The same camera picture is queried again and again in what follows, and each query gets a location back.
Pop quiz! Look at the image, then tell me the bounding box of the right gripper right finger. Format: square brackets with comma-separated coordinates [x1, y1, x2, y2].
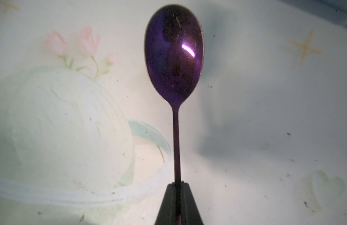
[180, 182, 203, 225]

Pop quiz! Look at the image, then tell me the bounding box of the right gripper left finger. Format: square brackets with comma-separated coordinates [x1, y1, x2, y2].
[155, 183, 177, 225]

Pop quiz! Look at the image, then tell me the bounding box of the purple spoon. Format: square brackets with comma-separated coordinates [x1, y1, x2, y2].
[144, 4, 204, 225]

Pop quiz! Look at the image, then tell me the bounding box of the floral table mat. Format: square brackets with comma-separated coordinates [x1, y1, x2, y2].
[0, 1, 347, 225]

